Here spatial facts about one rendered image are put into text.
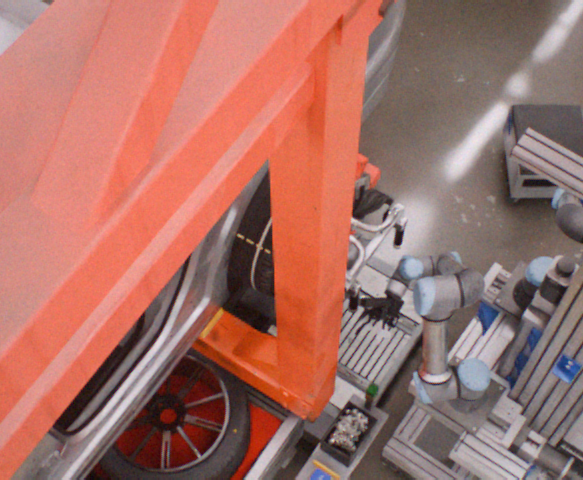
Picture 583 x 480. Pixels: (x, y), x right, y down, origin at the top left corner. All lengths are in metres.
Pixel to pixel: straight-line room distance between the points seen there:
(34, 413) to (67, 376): 0.08
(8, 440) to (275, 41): 0.92
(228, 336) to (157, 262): 2.17
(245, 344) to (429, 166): 1.71
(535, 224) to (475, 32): 1.24
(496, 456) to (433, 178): 1.82
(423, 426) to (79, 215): 3.48
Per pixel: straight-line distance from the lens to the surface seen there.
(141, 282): 1.80
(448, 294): 3.24
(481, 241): 4.99
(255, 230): 3.71
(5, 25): 3.23
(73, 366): 1.76
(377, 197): 3.83
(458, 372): 3.55
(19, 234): 0.95
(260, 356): 3.81
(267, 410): 4.29
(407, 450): 4.29
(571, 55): 5.76
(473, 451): 3.79
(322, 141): 2.21
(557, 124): 5.03
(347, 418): 3.95
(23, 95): 1.41
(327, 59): 1.98
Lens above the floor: 4.31
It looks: 62 degrees down
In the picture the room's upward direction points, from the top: straight up
